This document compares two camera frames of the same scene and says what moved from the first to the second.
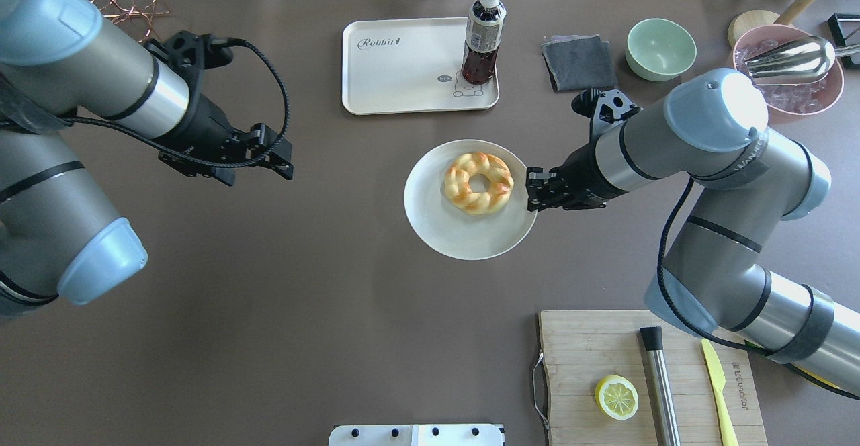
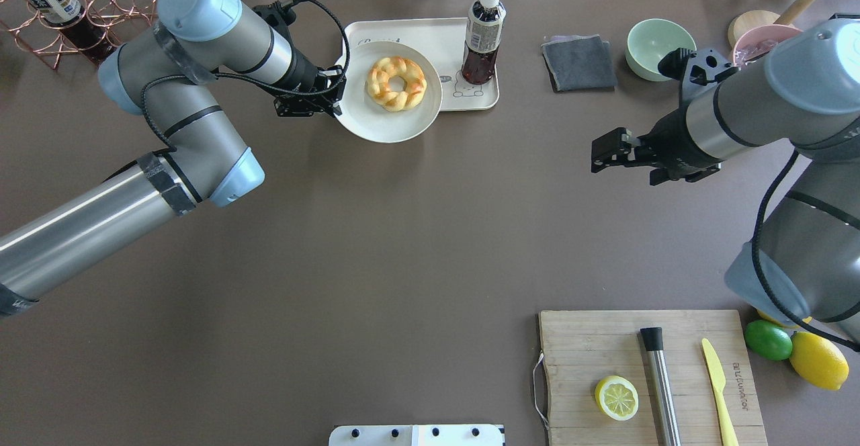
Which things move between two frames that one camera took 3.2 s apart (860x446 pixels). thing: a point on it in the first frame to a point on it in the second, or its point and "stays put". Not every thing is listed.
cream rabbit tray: x=398 y=65 stays put
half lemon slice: x=617 y=397 stays put
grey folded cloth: x=579 y=62 stays put
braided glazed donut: x=456 y=188 to x=378 y=88
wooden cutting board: x=579 y=348 stays put
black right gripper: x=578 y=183 to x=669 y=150
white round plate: x=449 y=231 to x=393 y=92
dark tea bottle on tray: x=484 y=30 stays put
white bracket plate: x=417 y=435 stays put
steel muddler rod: x=652 y=338 stays put
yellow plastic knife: x=718 y=379 stays put
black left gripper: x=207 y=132 to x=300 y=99
